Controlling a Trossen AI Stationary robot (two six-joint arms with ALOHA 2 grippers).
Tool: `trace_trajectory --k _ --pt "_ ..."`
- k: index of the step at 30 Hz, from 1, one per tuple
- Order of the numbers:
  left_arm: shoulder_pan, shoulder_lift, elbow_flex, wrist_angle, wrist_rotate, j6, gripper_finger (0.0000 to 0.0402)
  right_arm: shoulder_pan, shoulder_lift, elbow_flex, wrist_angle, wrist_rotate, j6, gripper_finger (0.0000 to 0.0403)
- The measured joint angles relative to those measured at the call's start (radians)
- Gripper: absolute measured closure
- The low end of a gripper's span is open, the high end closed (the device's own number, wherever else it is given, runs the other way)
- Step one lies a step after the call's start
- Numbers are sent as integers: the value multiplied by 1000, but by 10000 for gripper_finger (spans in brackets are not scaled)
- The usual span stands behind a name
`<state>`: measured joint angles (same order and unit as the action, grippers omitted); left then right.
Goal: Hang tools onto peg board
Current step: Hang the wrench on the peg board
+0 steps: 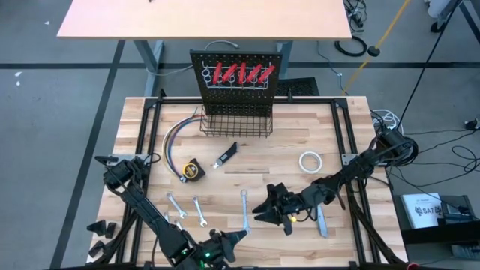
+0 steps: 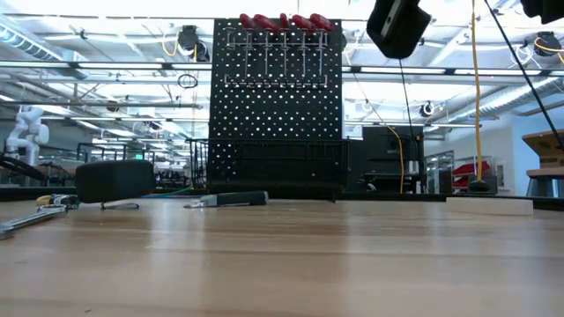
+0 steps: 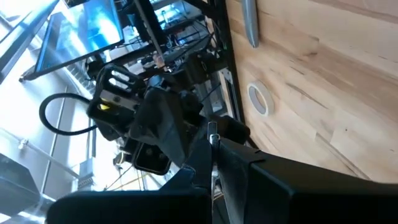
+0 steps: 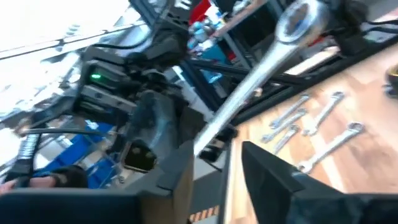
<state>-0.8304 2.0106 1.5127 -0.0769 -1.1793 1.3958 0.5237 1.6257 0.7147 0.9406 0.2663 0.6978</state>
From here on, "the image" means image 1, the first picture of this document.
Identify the black aluminium table frame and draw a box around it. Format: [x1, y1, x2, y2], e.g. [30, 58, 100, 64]
[114, 88, 410, 270]

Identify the black box device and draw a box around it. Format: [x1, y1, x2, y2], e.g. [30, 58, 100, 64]
[440, 204, 473, 226]

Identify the black metal peg board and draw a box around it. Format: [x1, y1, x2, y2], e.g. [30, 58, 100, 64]
[189, 49, 284, 118]

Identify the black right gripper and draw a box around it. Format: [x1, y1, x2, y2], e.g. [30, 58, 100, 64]
[251, 183, 307, 237]

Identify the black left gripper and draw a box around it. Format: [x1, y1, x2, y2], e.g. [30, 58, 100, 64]
[198, 229, 249, 266]

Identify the black grey utility knife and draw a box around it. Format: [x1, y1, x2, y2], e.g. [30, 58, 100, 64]
[210, 141, 240, 170]

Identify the yellow hanging cord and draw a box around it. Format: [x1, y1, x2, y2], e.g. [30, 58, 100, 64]
[340, 0, 413, 97]

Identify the white masking tape roll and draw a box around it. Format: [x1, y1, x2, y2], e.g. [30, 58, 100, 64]
[298, 151, 324, 175]

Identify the black cart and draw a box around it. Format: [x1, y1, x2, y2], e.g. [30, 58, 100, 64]
[391, 193, 480, 247]

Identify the black cable coil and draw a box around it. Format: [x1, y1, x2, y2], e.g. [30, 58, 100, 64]
[334, 34, 369, 59]

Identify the white cable coil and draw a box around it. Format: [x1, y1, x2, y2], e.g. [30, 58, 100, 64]
[370, 109, 405, 136]

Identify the yellow black tape measure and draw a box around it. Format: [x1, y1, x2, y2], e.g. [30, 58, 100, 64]
[181, 157, 207, 185]

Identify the white wire hook rail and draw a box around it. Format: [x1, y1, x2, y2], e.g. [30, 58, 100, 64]
[204, 84, 272, 90]

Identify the black printed spare part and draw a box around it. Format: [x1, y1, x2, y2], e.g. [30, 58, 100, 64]
[88, 239, 107, 259]
[85, 220, 118, 240]

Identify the black hanging cable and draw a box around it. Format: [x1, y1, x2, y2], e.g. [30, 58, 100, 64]
[395, 0, 463, 131]

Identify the light wooden desk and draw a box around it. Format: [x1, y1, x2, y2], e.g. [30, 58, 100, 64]
[56, 0, 353, 98]

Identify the grey floor cable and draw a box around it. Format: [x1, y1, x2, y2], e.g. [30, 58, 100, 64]
[145, 40, 241, 78]

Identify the black perforated panel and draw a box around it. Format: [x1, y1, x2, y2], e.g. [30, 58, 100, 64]
[276, 76, 321, 98]

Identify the black wire basket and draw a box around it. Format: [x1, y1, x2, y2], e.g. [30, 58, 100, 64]
[199, 103, 275, 139]

